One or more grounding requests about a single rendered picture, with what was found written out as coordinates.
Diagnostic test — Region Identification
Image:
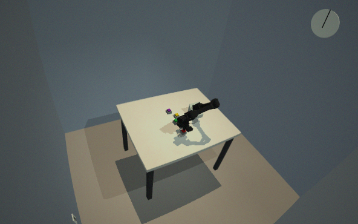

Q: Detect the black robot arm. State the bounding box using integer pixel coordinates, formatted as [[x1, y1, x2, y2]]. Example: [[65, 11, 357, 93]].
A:
[[177, 98, 220, 128]]

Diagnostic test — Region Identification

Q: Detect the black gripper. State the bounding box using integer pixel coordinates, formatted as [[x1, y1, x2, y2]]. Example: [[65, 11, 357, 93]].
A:
[[183, 120, 193, 132]]

